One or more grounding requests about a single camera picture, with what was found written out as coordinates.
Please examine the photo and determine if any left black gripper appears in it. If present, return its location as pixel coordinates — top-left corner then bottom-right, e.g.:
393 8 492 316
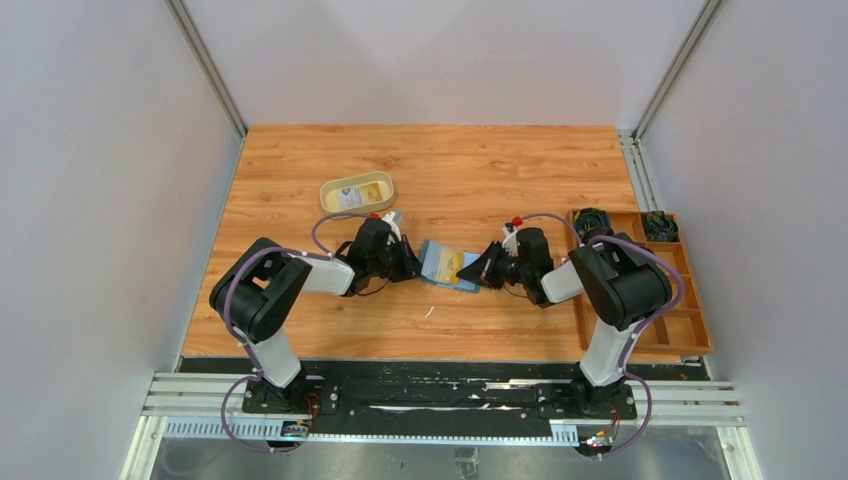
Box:
370 238 428 286

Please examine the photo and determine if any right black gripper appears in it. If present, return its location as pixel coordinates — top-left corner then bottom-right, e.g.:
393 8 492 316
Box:
458 239 532 289

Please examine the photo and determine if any blue card holder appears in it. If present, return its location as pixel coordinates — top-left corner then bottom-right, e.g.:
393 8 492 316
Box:
420 240 480 294

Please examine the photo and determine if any beige oval tray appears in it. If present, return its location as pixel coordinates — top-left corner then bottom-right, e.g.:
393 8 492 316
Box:
319 171 396 218

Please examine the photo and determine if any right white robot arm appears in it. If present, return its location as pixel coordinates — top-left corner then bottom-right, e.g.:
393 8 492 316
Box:
456 227 672 418

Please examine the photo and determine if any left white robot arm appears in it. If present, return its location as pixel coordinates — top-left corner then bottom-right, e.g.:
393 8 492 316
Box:
209 212 423 413

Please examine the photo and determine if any card in tray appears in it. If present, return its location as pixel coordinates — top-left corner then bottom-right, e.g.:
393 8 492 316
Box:
337 183 383 210

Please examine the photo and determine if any wooden compartment organizer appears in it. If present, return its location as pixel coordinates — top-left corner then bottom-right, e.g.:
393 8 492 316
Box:
568 207 713 357

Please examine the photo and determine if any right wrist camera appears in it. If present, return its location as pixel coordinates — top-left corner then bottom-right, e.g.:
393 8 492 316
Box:
502 216 523 256

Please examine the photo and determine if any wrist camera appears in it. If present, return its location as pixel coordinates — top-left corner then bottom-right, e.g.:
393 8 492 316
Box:
502 216 523 256
381 211 402 243

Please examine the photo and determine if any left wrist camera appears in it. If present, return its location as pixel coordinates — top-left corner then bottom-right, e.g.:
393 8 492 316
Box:
381 211 402 243

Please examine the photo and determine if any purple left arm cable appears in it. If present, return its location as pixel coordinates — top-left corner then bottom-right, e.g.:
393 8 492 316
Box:
221 212 380 455

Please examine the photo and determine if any coiled cable top left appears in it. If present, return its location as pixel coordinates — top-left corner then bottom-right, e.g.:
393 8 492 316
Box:
573 207 614 241

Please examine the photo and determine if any coiled cable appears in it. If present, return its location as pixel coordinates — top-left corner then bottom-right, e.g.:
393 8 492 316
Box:
641 210 680 244
573 207 614 241

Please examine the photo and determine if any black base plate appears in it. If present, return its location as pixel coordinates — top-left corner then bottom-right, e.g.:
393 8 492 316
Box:
178 357 710 439

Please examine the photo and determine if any coiled cable top right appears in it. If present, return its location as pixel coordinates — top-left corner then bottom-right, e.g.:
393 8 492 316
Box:
641 210 680 244

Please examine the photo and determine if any right aluminium corner post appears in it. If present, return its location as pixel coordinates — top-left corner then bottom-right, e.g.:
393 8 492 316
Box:
632 0 725 143

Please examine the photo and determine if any aluminium corner post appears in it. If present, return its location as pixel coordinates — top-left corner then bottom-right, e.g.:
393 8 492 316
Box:
632 0 725 143
164 0 249 140

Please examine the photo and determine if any aluminium rail frame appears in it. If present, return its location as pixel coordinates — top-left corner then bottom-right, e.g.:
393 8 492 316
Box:
122 373 762 479

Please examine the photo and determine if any left aluminium corner post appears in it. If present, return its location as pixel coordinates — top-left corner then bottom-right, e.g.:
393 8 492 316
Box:
164 0 249 140

